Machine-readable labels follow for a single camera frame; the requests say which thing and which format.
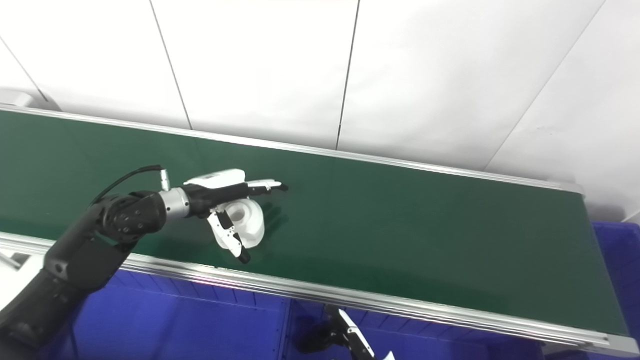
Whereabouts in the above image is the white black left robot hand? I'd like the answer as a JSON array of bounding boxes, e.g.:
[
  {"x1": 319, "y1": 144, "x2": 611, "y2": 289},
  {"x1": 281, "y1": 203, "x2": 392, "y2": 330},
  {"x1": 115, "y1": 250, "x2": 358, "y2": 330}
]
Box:
[{"x1": 182, "y1": 169, "x2": 290, "y2": 265}]

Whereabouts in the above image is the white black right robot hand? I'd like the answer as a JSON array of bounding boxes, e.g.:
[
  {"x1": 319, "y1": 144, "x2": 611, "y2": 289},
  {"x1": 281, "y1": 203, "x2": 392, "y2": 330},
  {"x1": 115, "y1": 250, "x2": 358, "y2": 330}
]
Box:
[{"x1": 324, "y1": 305, "x2": 396, "y2": 360}]

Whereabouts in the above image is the white round plastic part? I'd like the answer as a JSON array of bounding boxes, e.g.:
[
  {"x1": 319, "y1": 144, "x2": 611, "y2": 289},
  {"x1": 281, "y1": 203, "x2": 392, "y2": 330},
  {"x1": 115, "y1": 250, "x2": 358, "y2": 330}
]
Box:
[{"x1": 220, "y1": 198, "x2": 265, "y2": 249}]

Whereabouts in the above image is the black plastic part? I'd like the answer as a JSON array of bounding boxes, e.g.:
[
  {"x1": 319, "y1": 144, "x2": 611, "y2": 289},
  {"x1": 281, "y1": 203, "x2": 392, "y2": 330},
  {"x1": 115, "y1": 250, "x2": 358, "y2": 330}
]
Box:
[{"x1": 297, "y1": 322, "x2": 347, "y2": 354}]

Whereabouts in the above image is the green conveyor belt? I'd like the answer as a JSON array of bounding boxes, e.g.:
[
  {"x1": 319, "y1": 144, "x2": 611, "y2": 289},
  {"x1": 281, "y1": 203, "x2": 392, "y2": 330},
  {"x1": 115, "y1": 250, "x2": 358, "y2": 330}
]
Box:
[
  {"x1": 0, "y1": 110, "x2": 629, "y2": 337},
  {"x1": 0, "y1": 102, "x2": 640, "y2": 360}
]

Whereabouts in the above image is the blue plastic bin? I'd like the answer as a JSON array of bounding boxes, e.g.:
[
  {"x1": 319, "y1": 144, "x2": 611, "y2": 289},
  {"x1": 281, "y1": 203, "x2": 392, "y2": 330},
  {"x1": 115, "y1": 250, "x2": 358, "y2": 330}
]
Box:
[
  {"x1": 44, "y1": 267, "x2": 292, "y2": 360},
  {"x1": 285, "y1": 297, "x2": 551, "y2": 360},
  {"x1": 592, "y1": 220, "x2": 640, "y2": 360}
]

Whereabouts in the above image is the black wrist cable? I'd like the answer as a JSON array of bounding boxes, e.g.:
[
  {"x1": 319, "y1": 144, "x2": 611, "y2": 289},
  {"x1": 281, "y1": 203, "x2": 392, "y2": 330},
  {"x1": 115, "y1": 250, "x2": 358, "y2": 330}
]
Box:
[{"x1": 89, "y1": 164, "x2": 171, "y2": 207}]

